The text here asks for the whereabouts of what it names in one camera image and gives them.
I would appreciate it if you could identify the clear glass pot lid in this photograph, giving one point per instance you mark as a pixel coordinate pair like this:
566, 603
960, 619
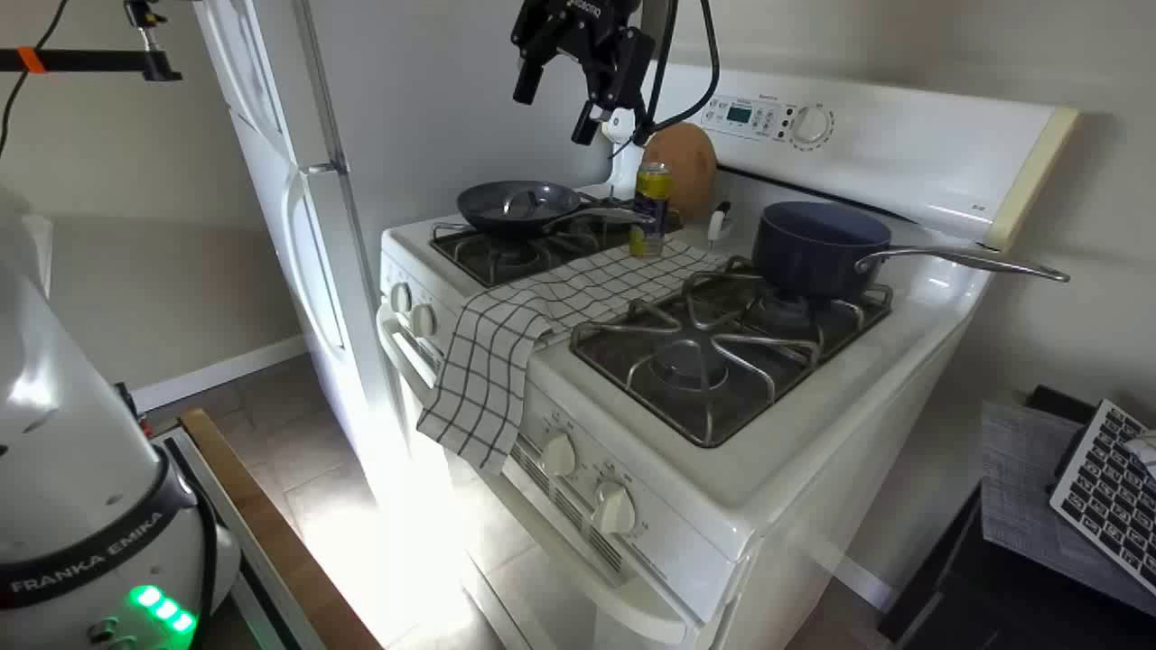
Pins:
522, 201

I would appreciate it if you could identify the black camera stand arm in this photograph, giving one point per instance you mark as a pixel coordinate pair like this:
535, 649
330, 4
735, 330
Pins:
149, 59

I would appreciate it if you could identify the white refrigerator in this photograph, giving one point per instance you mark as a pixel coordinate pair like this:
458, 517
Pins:
359, 117

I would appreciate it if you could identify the olive oil bottle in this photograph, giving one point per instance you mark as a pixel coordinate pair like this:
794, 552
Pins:
652, 207

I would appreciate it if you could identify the gray checkered mat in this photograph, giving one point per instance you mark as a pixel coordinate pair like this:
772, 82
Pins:
1024, 453

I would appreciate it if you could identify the white checkered kitchen towel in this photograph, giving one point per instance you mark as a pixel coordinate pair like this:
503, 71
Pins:
482, 388

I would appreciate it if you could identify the small white salt shaker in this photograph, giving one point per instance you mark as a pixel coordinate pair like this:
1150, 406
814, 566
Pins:
722, 222

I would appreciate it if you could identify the round wooden cutting board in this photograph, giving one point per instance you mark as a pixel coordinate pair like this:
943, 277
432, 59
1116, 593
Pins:
687, 158

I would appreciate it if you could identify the dark side table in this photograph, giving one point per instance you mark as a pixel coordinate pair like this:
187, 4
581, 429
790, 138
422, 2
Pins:
975, 593

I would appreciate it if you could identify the black pot with steel handle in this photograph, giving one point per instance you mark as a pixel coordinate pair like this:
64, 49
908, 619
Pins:
823, 251

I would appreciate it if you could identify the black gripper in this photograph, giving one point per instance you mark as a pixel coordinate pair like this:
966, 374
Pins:
603, 39

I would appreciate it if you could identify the wooden edged robot table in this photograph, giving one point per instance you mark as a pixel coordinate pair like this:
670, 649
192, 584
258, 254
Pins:
280, 599

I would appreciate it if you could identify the white gas stove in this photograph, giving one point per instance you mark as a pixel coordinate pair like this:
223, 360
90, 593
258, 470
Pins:
693, 476

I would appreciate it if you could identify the white franka robot arm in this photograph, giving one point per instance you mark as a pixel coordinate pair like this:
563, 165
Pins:
84, 496

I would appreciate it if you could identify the gray frying pan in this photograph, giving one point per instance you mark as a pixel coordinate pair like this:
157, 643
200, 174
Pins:
519, 230

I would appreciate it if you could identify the white keyboard black keys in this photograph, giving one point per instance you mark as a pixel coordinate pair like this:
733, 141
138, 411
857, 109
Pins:
1112, 496

